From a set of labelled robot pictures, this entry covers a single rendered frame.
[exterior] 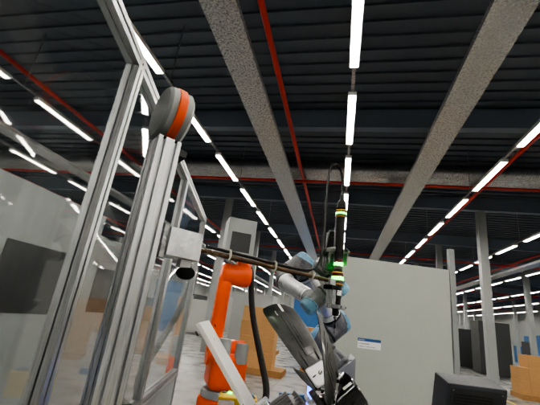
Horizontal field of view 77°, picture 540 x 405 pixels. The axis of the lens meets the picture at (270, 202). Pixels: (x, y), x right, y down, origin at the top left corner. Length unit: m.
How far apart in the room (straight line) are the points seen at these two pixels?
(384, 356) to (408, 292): 0.59
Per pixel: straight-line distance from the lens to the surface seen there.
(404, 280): 3.37
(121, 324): 0.83
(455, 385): 1.79
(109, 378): 0.84
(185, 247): 0.88
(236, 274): 5.22
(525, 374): 13.59
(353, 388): 1.15
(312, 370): 1.20
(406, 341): 3.34
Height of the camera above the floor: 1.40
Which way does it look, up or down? 18 degrees up
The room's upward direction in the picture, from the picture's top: 7 degrees clockwise
